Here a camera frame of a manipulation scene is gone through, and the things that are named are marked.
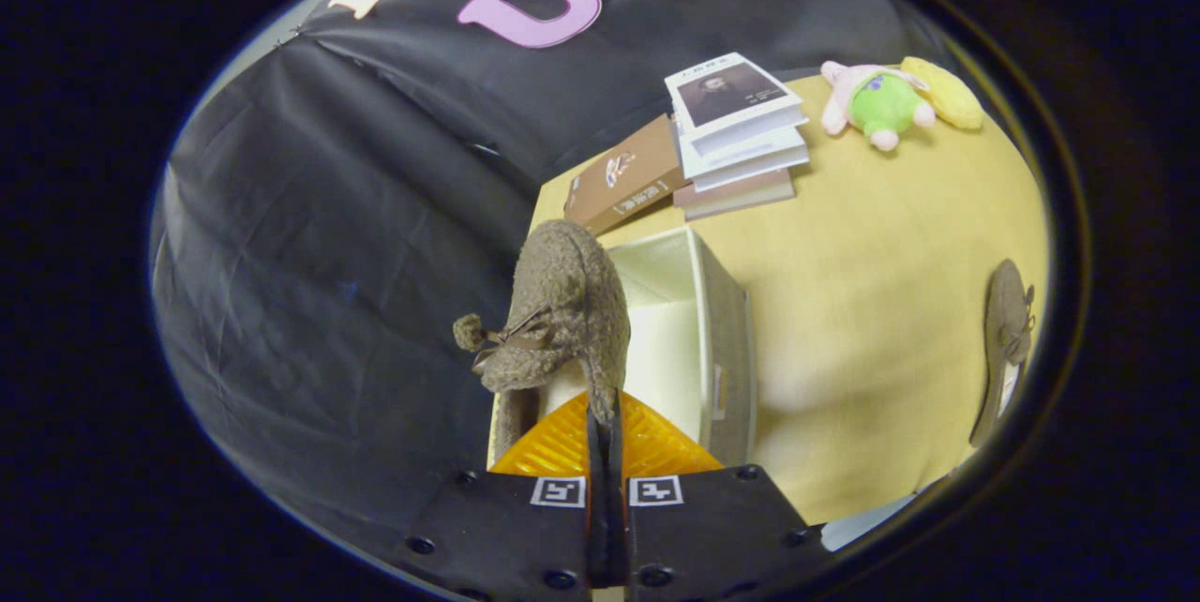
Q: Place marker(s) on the green and pink plush toy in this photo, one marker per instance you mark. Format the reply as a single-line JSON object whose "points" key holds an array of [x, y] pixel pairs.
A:
{"points": [[881, 105]]}

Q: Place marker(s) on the plain white book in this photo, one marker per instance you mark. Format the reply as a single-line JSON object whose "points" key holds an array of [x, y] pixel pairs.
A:
{"points": [[764, 173], [759, 150]]}

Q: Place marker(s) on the white portrait cover book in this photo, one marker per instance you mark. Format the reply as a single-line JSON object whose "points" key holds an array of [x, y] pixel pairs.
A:
{"points": [[731, 91]]}

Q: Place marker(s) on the beige fabric storage box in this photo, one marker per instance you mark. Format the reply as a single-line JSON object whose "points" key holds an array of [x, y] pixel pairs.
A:
{"points": [[722, 339]]}

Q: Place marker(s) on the brown boxed book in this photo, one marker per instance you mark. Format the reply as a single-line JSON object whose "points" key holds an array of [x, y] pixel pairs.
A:
{"points": [[623, 180]]}

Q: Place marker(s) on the brown fuzzy slipper shoe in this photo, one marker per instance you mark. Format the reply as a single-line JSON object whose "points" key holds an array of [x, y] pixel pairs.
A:
{"points": [[567, 302], [1005, 330]]}

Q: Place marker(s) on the pinkish brown book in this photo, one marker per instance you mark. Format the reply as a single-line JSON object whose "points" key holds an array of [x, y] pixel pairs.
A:
{"points": [[741, 197]]}

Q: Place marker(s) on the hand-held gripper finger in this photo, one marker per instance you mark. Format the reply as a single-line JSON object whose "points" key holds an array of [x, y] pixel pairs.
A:
{"points": [[615, 499], [597, 499]]}

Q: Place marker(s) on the yellow plush toy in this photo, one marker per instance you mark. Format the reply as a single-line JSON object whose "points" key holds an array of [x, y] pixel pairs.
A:
{"points": [[952, 96]]}

